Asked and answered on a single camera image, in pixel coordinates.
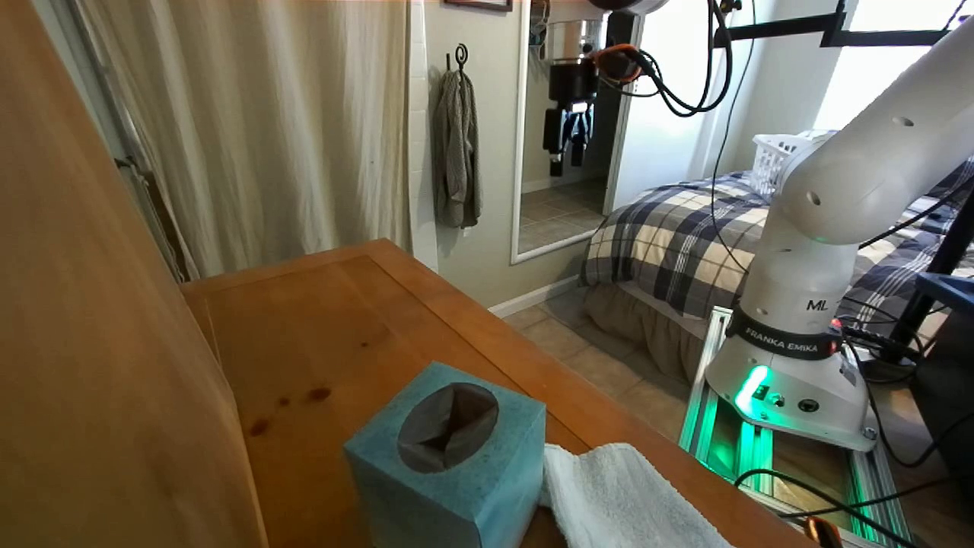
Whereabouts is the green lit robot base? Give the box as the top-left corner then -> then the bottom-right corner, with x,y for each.
679,306 -> 917,548

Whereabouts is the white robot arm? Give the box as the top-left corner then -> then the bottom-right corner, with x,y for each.
706,22 -> 974,452

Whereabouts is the grey hanging garment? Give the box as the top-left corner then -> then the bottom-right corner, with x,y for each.
431,70 -> 480,229

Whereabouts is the plaid covered bed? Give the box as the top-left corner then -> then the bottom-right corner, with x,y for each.
581,170 -> 967,388

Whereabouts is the blue tissue box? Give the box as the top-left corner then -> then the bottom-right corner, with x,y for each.
344,363 -> 544,548

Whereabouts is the wooden dresser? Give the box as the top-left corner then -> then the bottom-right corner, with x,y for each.
181,241 -> 807,548

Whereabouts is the white folded cloth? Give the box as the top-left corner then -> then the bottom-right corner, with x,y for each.
544,442 -> 731,548

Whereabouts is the cream window curtain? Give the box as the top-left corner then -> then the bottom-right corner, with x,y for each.
82,0 -> 422,276

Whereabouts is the white laundry basket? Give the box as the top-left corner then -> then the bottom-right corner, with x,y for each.
751,131 -> 827,186

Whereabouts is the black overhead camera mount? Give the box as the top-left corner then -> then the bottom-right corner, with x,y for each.
711,0 -> 953,50

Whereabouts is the black floor cable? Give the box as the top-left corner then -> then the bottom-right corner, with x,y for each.
731,465 -> 974,548

